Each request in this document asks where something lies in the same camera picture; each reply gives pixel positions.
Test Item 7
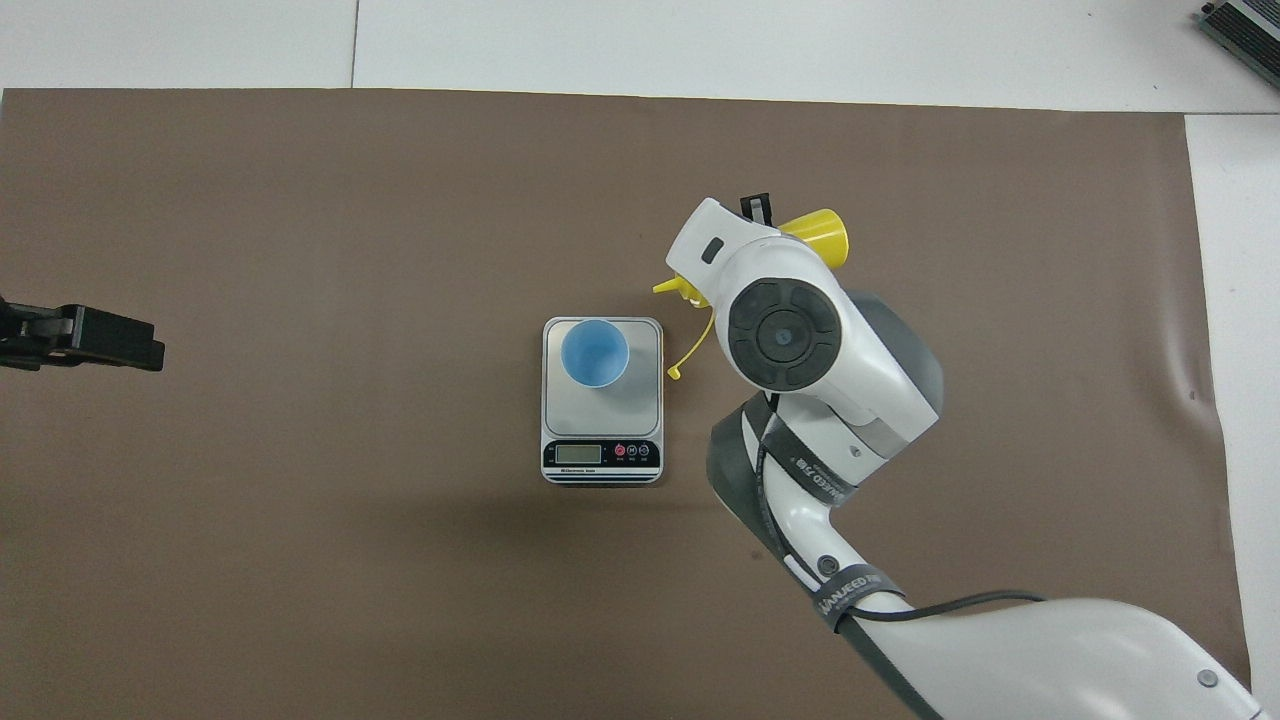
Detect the grey ribbed metal device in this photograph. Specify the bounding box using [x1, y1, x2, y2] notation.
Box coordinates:
[1198, 0, 1280, 93]

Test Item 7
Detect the brown paper mat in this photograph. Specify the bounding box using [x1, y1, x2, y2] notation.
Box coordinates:
[0, 88, 1256, 720]

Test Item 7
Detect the silver digital kitchen scale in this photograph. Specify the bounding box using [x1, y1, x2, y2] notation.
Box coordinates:
[541, 316, 665, 487]

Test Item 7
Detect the light blue plastic cup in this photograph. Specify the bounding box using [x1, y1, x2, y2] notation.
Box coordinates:
[560, 318, 631, 391]

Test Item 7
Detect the yellow squeeze bottle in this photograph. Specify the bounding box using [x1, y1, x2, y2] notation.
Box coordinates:
[653, 208, 849, 381]

